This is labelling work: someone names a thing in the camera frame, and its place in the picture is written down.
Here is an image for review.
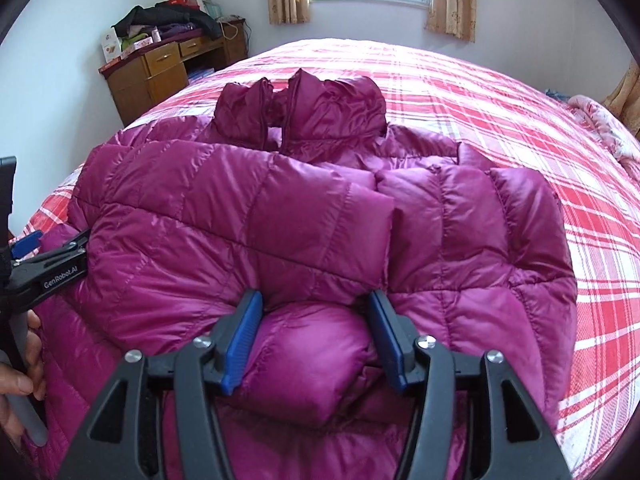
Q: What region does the bed with red plaid sheet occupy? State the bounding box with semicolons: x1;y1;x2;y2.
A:
10;37;640;480

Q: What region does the wooden desk with drawers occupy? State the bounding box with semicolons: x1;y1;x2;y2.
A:
98;18;249;128

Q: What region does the tan patterned cloth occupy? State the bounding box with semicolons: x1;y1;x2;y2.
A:
602;59;640;137

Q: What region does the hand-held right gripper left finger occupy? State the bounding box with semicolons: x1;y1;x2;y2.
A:
59;289;264;480

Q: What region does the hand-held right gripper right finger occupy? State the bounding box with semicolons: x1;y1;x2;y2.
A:
367;290;573;480

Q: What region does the magenta down jacket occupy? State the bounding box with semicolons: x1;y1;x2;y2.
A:
22;67;579;480

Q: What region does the pink flat box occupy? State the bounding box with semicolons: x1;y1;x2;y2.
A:
122;34;154;55

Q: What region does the pile of dark clothes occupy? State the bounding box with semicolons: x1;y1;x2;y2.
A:
111;3;224;44

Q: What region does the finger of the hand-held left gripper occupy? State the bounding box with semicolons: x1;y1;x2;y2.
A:
11;229;94;307
10;231;46;259

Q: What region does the white printed box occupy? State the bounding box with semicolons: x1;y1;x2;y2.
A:
102;27;124;64

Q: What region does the person's left hand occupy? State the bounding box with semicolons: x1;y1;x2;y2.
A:
0;309;47;448

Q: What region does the pink floral pillow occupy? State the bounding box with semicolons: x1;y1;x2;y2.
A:
566;93;640;182

